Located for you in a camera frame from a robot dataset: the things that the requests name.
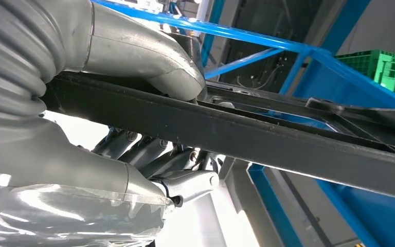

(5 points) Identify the blue metal shelf rack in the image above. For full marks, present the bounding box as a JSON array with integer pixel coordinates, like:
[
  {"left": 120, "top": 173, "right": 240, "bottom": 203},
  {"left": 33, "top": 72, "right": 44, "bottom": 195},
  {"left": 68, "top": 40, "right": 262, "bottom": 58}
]
[{"left": 92, "top": 0, "right": 395, "bottom": 247}]

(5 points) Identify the green plastic crate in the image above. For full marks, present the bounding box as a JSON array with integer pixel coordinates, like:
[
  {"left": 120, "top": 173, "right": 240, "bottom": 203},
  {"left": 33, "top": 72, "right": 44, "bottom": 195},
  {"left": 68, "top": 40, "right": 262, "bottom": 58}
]
[{"left": 335, "top": 49, "right": 395, "bottom": 102}]

